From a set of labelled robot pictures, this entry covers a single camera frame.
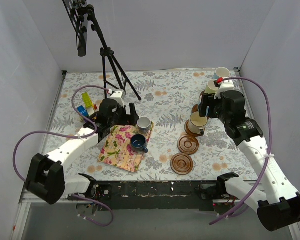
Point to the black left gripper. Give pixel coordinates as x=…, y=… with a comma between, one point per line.
x=126, y=117

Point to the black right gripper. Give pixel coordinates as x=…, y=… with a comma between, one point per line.
x=207, y=107

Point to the small grey patterned cup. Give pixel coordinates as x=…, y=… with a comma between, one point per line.
x=144, y=124

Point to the white mug green handle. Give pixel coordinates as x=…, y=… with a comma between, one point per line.
x=211, y=88

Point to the dark blue mug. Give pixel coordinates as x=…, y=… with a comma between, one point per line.
x=139, y=143

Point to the brown wooden coaster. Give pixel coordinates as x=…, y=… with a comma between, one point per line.
x=194, y=108
x=181, y=164
x=187, y=130
x=188, y=144

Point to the white mug light blue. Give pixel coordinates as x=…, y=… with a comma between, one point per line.
x=221, y=72

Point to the cream enamel mug dark rim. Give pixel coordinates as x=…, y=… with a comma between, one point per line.
x=197, y=124

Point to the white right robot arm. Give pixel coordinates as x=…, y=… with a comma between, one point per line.
x=278, y=206

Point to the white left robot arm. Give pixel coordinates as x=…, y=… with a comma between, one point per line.
x=46, y=176

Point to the floral serving tray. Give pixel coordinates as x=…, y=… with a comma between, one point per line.
x=117, y=150

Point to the colourful toy blocks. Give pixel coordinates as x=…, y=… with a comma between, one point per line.
x=88, y=108

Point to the floral table cloth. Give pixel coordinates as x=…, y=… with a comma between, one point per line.
x=167, y=99

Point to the black tripod stand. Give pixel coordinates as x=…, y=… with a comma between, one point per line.
x=107, y=53

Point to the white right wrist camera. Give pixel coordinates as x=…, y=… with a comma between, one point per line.
x=223, y=85

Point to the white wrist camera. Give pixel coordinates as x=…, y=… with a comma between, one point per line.
x=223, y=85
x=118, y=96

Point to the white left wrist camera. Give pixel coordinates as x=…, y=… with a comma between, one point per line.
x=118, y=96

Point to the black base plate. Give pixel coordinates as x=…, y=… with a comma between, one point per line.
x=161, y=195

